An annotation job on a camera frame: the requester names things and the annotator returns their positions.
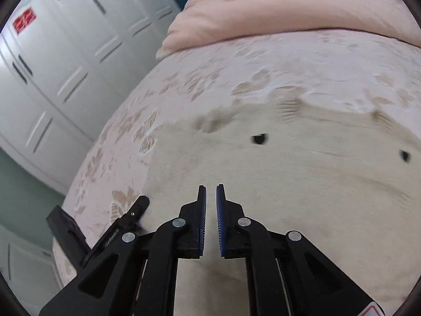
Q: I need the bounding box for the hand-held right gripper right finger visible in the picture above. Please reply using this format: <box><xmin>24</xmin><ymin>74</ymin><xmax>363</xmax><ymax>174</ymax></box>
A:
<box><xmin>216</xmin><ymin>184</ymin><xmax>386</xmax><ymax>316</ymax></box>

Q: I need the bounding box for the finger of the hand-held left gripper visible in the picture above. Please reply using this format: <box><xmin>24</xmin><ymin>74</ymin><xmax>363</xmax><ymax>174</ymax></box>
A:
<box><xmin>46</xmin><ymin>205</ymin><xmax>90</xmax><ymax>268</ymax></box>
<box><xmin>82</xmin><ymin>195</ymin><xmax>151</xmax><ymax>268</ymax></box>

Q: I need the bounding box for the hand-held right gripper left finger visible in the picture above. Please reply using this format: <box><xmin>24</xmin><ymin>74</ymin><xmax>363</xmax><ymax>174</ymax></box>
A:
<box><xmin>39</xmin><ymin>185</ymin><xmax>207</xmax><ymax>316</ymax></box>

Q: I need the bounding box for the white low cabinet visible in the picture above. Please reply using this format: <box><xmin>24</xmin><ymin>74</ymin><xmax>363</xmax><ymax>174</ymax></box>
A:
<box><xmin>0</xmin><ymin>225</ymin><xmax>64</xmax><ymax>303</ymax></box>

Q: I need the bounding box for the floral beige bedsheet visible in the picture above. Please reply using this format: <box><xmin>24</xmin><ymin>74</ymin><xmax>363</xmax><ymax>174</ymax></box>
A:
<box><xmin>52</xmin><ymin>29</ymin><xmax>421</xmax><ymax>290</ymax></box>

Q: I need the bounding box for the white wardrobe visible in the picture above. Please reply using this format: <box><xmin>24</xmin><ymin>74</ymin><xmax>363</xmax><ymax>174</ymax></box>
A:
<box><xmin>0</xmin><ymin>0</ymin><xmax>185</xmax><ymax>195</ymax></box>

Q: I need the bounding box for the folded pink quilt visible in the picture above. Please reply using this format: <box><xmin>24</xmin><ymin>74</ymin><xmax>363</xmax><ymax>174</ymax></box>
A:
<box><xmin>156</xmin><ymin>0</ymin><xmax>421</xmax><ymax>60</ymax></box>

